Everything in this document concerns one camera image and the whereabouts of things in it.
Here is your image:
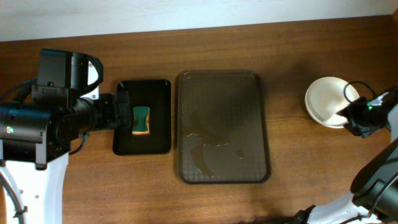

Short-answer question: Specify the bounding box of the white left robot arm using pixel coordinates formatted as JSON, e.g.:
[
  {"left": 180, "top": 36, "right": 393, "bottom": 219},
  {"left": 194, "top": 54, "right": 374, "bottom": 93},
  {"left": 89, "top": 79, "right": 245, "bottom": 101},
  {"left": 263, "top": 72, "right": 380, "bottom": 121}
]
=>
[{"left": 1, "top": 91, "right": 131, "bottom": 223}]

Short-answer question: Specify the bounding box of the small black tray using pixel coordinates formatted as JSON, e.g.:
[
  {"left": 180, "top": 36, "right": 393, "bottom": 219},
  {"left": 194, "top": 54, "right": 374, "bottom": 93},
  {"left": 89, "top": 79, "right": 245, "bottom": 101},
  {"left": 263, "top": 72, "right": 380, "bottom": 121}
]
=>
[{"left": 113, "top": 79, "right": 172, "bottom": 156}]

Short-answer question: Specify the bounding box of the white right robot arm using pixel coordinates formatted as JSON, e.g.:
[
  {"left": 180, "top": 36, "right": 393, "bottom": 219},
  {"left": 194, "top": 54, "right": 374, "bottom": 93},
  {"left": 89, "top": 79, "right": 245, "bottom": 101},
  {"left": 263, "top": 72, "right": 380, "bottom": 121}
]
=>
[{"left": 291, "top": 86, "right": 397, "bottom": 223}]

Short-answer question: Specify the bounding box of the brown checkered serving tray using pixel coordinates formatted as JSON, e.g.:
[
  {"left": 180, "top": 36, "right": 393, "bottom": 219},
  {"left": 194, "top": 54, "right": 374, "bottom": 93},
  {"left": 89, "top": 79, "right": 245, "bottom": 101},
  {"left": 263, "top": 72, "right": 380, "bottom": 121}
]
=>
[{"left": 176, "top": 70, "right": 271, "bottom": 185}]

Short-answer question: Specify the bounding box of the white plate with red stain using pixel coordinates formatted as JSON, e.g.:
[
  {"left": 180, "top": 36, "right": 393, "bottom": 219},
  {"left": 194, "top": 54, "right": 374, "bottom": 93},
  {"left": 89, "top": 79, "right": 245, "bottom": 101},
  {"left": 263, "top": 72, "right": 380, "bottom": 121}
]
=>
[{"left": 307, "top": 105, "right": 347, "bottom": 129}]

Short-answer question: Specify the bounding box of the green and yellow sponge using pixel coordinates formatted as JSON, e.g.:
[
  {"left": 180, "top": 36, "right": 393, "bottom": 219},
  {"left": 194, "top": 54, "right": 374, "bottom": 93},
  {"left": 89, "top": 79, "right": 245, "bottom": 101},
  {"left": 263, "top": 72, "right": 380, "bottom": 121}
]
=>
[{"left": 132, "top": 106, "right": 150, "bottom": 136}]

